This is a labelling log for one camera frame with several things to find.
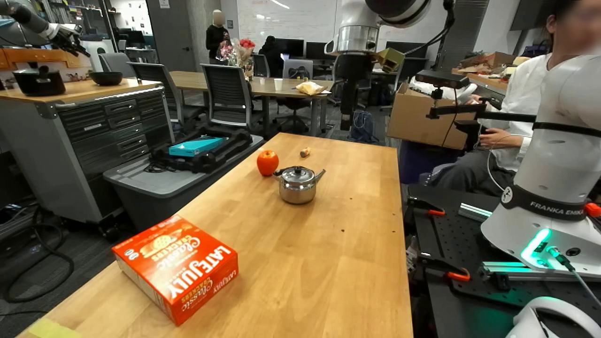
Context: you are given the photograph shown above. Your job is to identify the yellow bag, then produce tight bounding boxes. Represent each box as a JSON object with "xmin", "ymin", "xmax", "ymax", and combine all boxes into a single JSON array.
[{"xmin": 295, "ymin": 80, "xmax": 327, "ymax": 100}]

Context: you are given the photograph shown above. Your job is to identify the flower bouquet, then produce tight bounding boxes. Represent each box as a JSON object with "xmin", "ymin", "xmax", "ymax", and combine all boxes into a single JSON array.
[{"xmin": 223, "ymin": 36, "xmax": 259, "ymax": 68}]

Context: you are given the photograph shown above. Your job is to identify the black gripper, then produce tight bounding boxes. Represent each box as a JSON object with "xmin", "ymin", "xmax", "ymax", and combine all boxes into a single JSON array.
[{"xmin": 336, "ymin": 51, "xmax": 377, "ymax": 127}]

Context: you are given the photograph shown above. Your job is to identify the yellowish wrist camera box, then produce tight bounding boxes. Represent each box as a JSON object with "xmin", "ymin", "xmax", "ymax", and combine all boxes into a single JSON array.
[{"xmin": 374, "ymin": 46, "xmax": 407, "ymax": 76}]

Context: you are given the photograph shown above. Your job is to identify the black cooking pot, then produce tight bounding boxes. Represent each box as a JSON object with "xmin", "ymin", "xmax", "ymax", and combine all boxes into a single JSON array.
[{"xmin": 13, "ymin": 63, "xmax": 67, "ymax": 98}]

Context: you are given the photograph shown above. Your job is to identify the standing person dark clothes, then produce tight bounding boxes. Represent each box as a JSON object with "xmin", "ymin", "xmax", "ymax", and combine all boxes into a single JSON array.
[{"xmin": 205, "ymin": 8, "xmax": 233, "ymax": 65}]

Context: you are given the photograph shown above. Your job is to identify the grey drawer cabinet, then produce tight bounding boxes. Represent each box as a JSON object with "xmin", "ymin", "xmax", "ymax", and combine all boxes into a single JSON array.
[{"xmin": 0, "ymin": 78, "xmax": 175, "ymax": 226}]

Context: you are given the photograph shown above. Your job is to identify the black computer monitor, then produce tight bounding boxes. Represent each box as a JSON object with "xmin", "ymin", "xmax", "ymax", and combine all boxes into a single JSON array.
[
  {"xmin": 400, "ymin": 40, "xmax": 430, "ymax": 63},
  {"xmin": 304, "ymin": 40, "xmax": 340, "ymax": 65},
  {"xmin": 259, "ymin": 36, "xmax": 306, "ymax": 80}
]

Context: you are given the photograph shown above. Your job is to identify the black floor cable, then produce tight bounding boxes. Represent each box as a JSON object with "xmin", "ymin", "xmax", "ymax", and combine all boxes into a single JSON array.
[{"xmin": 0, "ymin": 205, "xmax": 77, "ymax": 307}]

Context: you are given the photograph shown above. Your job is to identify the seated person white shirt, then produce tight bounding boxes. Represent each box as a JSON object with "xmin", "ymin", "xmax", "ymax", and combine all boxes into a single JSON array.
[{"xmin": 430, "ymin": 0, "xmax": 601, "ymax": 192}]

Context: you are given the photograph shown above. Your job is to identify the blue backpack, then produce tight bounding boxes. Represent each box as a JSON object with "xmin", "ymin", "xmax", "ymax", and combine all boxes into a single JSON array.
[{"xmin": 349, "ymin": 112, "xmax": 379, "ymax": 145}]

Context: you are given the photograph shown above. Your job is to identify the silver metal kettle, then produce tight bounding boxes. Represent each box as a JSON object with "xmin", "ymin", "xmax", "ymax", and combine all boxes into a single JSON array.
[{"xmin": 272, "ymin": 164, "xmax": 327, "ymax": 207}]

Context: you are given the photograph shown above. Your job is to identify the black bag with teal case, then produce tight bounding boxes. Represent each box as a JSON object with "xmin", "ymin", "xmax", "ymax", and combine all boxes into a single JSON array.
[{"xmin": 148, "ymin": 128, "xmax": 253, "ymax": 175}]

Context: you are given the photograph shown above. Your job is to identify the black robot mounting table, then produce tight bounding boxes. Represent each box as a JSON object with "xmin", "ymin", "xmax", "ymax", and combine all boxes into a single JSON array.
[{"xmin": 404, "ymin": 181, "xmax": 601, "ymax": 338}]

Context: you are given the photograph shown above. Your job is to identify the yellow green sticky pad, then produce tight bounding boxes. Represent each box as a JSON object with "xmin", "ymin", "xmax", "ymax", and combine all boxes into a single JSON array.
[{"xmin": 24, "ymin": 318, "xmax": 83, "ymax": 338}]

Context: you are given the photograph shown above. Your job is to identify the grey door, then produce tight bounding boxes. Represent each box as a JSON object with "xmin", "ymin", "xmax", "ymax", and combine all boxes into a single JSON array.
[{"xmin": 146, "ymin": 0, "xmax": 197, "ymax": 72}]

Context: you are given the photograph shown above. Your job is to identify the grey plastic storage tote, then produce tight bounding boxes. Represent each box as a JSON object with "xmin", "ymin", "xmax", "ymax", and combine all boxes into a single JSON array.
[{"xmin": 101, "ymin": 130, "xmax": 265, "ymax": 230}]

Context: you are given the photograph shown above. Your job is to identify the orange tomato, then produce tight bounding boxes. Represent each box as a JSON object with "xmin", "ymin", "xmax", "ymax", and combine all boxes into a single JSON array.
[{"xmin": 255, "ymin": 149, "xmax": 282, "ymax": 179}]

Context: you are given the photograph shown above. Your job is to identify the large cardboard box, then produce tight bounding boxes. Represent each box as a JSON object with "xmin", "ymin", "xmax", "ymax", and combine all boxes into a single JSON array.
[{"xmin": 387, "ymin": 91, "xmax": 477, "ymax": 153}]

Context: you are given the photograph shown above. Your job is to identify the orange cracker box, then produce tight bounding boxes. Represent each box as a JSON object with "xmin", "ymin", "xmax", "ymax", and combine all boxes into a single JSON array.
[{"xmin": 111, "ymin": 217, "xmax": 240, "ymax": 327}]

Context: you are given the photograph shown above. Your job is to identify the black clamp orange tip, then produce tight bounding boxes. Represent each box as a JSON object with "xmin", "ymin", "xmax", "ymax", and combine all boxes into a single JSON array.
[
  {"xmin": 409, "ymin": 196, "xmax": 447, "ymax": 222},
  {"xmin": 424, "ymin": 252, "xmax": 473, "ymax": 288}
]

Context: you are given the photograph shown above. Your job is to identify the black bowl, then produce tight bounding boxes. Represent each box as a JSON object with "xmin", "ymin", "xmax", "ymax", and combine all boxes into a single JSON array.
[{"xmin": 88, "ymin": 70, "xmax": 126, "ymax": 89}]

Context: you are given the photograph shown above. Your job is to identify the grey cable with plug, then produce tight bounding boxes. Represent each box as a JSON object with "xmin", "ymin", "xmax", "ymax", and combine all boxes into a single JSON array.
[{"xmin": 550, "ymin": 247, "xmax": 601, "ymax": 307}]

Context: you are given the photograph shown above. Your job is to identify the silver metal bar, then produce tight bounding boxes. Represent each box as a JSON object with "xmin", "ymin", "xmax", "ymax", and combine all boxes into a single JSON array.
[{"xmin": 456, "ymin": 202, "xmax": 496, "ymax": 222}]

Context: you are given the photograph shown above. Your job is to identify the white curved plastic ring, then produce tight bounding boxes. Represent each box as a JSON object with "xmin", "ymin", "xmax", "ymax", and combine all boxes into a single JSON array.
[{"xmin": 505, "ymin": 296, "xmax": 601, "ymax": 338}]

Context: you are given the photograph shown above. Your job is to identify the grey mesh office chair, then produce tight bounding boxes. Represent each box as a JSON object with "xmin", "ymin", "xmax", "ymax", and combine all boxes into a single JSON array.
[
  {"xmin": 129, "ymin": 61, "xmax": 188, "ymax": 128},
  {"xmin": 201, "ymin": 63, "xmax": 255, "ymax": 132}
]

